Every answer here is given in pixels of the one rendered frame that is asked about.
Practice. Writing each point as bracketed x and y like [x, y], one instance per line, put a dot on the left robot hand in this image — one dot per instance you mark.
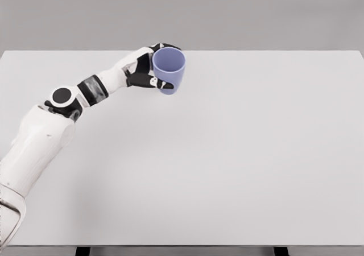
[142, 68]

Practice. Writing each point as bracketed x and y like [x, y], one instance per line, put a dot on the blue plastic cup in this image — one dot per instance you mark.
[170, 68]

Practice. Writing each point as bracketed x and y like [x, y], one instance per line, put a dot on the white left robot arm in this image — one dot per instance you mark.
[42, 131]

